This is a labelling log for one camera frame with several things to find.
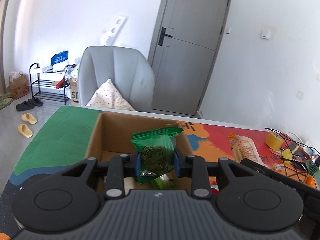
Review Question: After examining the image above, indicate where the green floor mat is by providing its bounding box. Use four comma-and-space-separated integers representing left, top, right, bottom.
0, 94, 15, 110

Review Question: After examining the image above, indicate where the grey upholstered chair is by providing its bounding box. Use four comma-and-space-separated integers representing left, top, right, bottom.
77, 46, 156, 111

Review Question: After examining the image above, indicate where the small cardboard box with clutter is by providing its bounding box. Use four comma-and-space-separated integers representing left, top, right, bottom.
9, 72, 28, 100

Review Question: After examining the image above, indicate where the yellow tape roll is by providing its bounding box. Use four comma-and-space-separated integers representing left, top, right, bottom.
265, 131, 285, 150

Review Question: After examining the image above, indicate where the black wire stand with cables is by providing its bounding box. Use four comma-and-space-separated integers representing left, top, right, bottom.
265, 127, 320, 183

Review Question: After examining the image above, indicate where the black door handle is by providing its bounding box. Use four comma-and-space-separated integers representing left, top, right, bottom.
158, 27, 173, 46

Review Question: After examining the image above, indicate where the green and white printed bag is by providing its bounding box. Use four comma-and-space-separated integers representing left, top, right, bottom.
70, 60, 81, 79

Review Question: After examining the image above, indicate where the black metal shoe rack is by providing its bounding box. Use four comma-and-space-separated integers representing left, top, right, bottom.
29, 64, 70, 105

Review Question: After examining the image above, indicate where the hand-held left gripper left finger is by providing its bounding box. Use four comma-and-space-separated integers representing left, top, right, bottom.
60, 152, 140, 198

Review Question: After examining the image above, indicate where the white dotted cushion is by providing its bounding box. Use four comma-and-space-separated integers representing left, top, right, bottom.
85, 79, 137, 111

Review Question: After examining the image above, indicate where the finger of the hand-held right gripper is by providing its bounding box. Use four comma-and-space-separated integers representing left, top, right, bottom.
239, 158, 269, 175

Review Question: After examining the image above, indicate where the beige biscuit packet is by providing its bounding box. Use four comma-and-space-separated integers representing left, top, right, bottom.
228, 133, 264, 164

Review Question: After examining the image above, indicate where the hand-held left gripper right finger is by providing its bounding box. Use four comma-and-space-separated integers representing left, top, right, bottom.
173, 146, 253, 198

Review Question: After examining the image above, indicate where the brown paper bag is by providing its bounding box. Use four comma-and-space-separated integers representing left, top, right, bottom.
70, 78, 81, 106

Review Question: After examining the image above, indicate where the brown cardboard box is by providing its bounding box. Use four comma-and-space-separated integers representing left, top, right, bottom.
84, 112, 195, 197

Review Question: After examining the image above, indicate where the grey door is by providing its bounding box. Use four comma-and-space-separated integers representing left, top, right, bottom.
147, 0, 234, 117

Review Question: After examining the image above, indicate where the yellow clip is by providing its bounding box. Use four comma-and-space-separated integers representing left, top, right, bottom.
281, 149, 295, 164

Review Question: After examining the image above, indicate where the blue plastic bag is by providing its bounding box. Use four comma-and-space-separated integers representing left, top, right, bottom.
51, 51, 69, 65

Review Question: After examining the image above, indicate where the pale green snack packet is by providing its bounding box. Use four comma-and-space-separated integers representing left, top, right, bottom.
150, 176, 175, 190

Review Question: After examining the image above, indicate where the white foam board with holes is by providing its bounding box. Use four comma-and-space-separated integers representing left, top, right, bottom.
98, 15, 128, 47

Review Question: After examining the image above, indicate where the yellow slipper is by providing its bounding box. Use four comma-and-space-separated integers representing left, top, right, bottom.
17, 124, 33, 138
21, 113, 38, 125

